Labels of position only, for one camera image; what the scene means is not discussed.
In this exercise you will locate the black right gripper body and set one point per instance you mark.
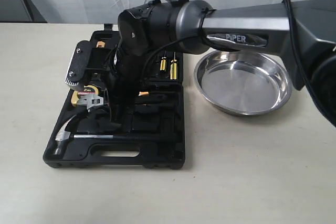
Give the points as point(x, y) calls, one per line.
point(118, 72)

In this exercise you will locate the adjustable wrench black handle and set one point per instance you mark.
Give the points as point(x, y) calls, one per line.
point(91, 101)

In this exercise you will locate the black plastic tool case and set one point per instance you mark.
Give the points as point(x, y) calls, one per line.
point(95, 127)

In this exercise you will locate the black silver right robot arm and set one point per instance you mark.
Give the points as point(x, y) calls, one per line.
point(301, 33)

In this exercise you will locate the yellow utility knife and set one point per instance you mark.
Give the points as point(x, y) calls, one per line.
point(100, 44)

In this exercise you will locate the yellow measuring tape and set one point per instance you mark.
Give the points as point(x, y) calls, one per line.
point(89, 89)

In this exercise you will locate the small yellow black screwdriver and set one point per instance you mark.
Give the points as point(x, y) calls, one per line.
point(163, 63)

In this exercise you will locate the large yellow black screwdriver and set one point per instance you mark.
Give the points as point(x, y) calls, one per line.
point(173, 68)

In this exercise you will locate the round stainless steel tray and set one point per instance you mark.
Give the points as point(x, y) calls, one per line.
point(242, 83)

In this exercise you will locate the yellow handled pliers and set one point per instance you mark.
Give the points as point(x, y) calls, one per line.
point(143, 93)

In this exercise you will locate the claw hammer black handle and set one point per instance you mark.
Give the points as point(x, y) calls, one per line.
point(63, 137)

